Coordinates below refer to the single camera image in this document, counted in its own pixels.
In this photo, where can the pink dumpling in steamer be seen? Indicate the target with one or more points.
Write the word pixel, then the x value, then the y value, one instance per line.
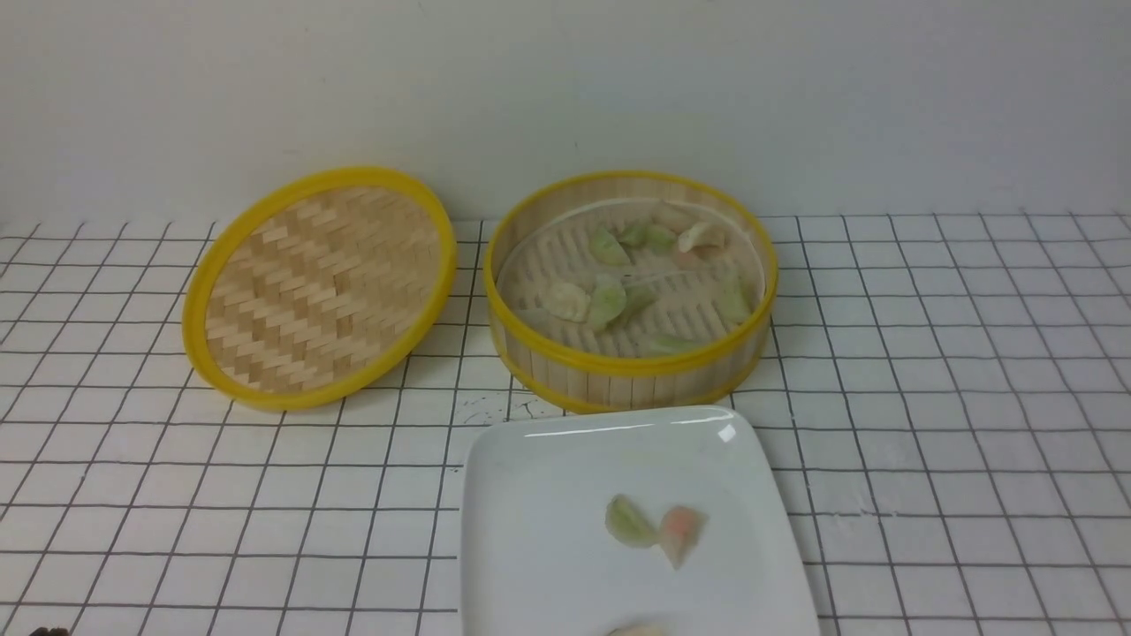
pixel 701 235

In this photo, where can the beige dumpling in steamer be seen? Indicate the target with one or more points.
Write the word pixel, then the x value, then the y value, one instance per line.
pixel 566 302

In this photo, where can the pink dumpling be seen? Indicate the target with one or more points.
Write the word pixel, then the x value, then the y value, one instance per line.
pixel 678 533
pixel 701 235

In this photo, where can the green dumpling in steamer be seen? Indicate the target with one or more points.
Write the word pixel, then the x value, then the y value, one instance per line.
pixel 608 300

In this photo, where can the bamboo steamer basket yellow rim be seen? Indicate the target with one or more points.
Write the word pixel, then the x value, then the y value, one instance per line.
pixel 583 382

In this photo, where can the green dumpling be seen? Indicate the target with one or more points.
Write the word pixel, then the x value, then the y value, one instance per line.
pixel 628 525
pixel 608 300

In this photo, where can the white square plate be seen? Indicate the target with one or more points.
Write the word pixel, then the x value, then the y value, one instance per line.
pixel 654 522

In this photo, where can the woven bamboo steamer lid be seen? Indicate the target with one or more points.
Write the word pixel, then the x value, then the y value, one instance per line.
pixel 320 288

